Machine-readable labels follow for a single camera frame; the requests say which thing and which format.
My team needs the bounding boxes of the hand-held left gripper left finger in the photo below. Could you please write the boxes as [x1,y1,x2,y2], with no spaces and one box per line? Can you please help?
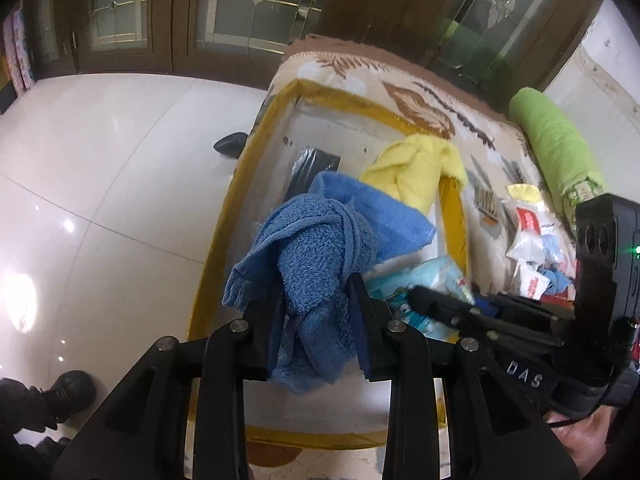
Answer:
[50,287,288,480]

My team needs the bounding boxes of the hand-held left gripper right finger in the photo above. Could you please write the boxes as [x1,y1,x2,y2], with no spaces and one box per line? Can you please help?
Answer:
[347,273,582,480]

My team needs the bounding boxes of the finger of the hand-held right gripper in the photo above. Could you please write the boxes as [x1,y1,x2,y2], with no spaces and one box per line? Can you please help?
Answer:
[482,292,577,325]
[407,286,563,348]

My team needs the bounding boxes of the blue towel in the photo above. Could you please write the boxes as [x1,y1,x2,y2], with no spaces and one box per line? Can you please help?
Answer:
[221,170,437,395]

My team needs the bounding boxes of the yellow towel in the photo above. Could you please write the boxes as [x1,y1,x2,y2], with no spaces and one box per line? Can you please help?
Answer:
[359,133,469,213]

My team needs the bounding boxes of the clear storage bag yellow trim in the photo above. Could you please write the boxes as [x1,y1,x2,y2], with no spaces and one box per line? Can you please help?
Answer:
[187,80,473,451]

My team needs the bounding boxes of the person's right hand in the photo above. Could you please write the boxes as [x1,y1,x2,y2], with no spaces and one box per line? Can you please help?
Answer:
[545,405,621,480]

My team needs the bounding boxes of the white packet red label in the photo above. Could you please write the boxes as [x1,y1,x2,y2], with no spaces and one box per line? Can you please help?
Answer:
[511,260,551,301]
[506,207,557,261]

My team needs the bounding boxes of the light blue wipes packet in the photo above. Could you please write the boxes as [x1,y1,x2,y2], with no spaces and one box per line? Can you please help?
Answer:
[365,255,473,346]

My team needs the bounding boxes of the small blue cloth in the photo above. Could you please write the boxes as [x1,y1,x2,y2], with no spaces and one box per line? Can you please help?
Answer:
[539,267,576,298]

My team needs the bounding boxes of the small yellow cloth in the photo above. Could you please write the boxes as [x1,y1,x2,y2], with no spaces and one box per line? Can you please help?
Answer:
[506,183,543,206]

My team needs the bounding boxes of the green rolled blanket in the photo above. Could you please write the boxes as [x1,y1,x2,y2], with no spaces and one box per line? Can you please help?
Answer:
[509,87,606,221]

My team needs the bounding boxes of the black flat pouch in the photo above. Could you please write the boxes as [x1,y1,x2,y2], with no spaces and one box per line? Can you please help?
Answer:
[287,145,342,201]

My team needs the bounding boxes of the person's black shoe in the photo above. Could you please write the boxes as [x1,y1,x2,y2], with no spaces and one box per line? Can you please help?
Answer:
[39,370,97,426]

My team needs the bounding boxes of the leaf printed blanket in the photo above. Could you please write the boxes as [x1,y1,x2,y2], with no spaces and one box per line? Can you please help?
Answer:
[250,35,581,311]

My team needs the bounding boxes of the wooden cabinet glass doors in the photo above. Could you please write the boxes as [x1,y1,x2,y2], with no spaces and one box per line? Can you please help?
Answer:
[0,0,607,111]

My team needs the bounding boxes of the pink patterned panel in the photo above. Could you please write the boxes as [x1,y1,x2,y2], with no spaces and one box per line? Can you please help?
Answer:
[2,2,37,97]

